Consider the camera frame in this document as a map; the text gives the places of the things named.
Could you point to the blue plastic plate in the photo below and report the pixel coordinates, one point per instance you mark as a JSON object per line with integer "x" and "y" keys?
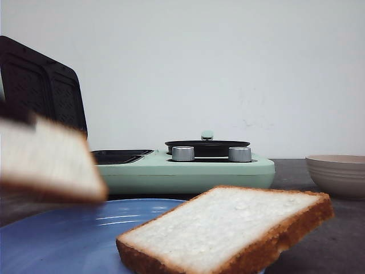
{"x": 76, "y": 239}

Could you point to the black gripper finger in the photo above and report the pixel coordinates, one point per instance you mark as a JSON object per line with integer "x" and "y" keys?
{"x": 17, "y": 113}

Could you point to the black round frying pan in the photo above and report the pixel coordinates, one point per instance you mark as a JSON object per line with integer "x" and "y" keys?
{"x": 207, "y": 147}

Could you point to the mint green breakfast maker base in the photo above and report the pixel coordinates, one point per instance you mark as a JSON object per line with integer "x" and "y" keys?
{"x": 154, "y": 172}

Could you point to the right silver control knob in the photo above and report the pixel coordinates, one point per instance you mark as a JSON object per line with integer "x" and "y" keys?
{"x": 240, "y": 154}

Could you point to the white bread slice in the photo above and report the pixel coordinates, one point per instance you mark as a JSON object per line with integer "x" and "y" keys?
{"x": 49, "y": 160}
{"x": 224, "y": 230}

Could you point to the beige ribbed bowl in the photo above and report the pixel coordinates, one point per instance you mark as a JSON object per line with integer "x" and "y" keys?
{"x": 338, "y": 175}

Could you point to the silver control knob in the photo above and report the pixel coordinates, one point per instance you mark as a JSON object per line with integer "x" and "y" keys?
{"x": 240, "y": 154}
{"x": 183, "y": 154}

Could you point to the left silver control knob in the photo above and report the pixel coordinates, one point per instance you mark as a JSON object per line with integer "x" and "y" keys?
{"x": 183, "y": 154}

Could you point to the mint green sandwich maker lid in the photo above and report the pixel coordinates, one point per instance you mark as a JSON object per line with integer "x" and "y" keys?
{"x": 39, "y": 83}

